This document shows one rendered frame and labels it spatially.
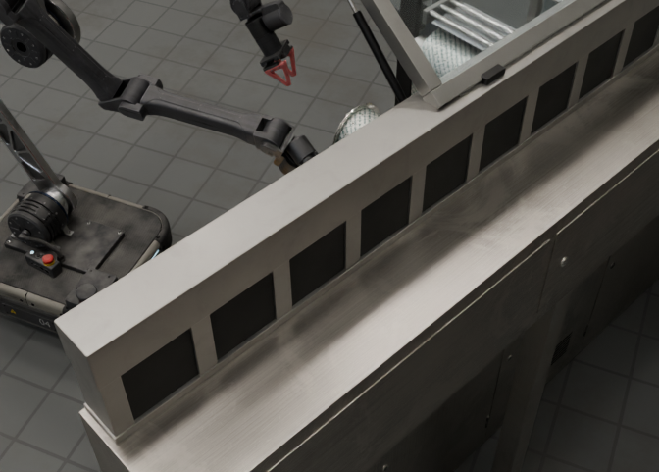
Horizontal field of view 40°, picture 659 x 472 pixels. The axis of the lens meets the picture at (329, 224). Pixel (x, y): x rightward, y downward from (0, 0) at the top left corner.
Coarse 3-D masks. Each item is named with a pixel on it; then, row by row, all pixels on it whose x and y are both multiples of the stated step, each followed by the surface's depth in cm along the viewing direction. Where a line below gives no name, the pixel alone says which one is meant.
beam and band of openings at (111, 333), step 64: (640, 0) 175; (512, 64) 157; (576, 64) 172; (384, 128) 145; (448, 128) 149; (512, 128) 167; (320, 192) 135; (384, 192) 146; (448, 192) 163; (192, 256) 127; (256, 256) 130; (320, 256) 143; (64, 320) 119; (128, 320) 119; (192, 320) 127; (256, 320) 140; (128, 384) 125; (192, 384) 136
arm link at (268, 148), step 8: (288, 136) 216; (264, 144) 214; (272, 144) 214; (264, 152) 216; (272, 152) 214; (280, 152) 214; (280, 160) 222; (288, 160) 220; (280, 168) 224; (288, 168) 222
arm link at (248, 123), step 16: (160, 80) 226; (144, 96) 222; (160, 96) 222; (176, 96) 222; (128, 112) 224; (144, 112) 223; (160, 112) 224; (176, 112) 221; (192, 112) 219; (208, 112) 218; (224, 112) 218; (240, 112) 218; (208, 128) 221; (224, 128) 218; (240, 128) 215; (256, 128) 215; (272, 128) 214; (288, 128) 217; (256, 144) 217
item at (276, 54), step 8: (272, 32) 248; (256, 40) 247; (264, 40) 246; (272, 40) 246; (264, 48) 247; (272, 48) 247; (280, 48) 248; (264, 56) 250; (272, 56) 246; (264, 64) 247
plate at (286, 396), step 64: (640, 64) 192; (576, 128) 178; (640, 128) 178; (512, 192) 166; (576, 192) 165; (640, 192) 185; (384, 256) 155; (448, 256) 155; (512, 256) 155; (576, 256) 177; (320, 320) 146; (384, 320) 146; (448, 320) 149; (512, 320) 171; (256, 384) 137; (320, 384) 137; (384, 384) 144; (448, 384) 165; (128, 448) 130; (192, 448) 130; (256, 448) 130; (320, 448) 140; (384, 448) 160
